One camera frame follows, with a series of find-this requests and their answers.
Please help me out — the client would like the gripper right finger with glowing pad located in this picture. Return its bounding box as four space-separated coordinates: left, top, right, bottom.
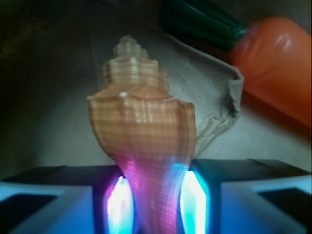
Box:
179 159 312 234

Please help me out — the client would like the orange plastic toy carrot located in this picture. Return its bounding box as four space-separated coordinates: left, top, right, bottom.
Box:
159 0 312 127

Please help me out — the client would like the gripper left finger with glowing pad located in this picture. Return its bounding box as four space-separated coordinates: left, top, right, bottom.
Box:
0 166 134 234

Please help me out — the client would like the crumpled brown paper bag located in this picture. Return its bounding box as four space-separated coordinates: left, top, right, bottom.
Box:
0 0 312 179

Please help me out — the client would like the tan spiral sea shell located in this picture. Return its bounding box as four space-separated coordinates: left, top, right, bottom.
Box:
87 35 196 234

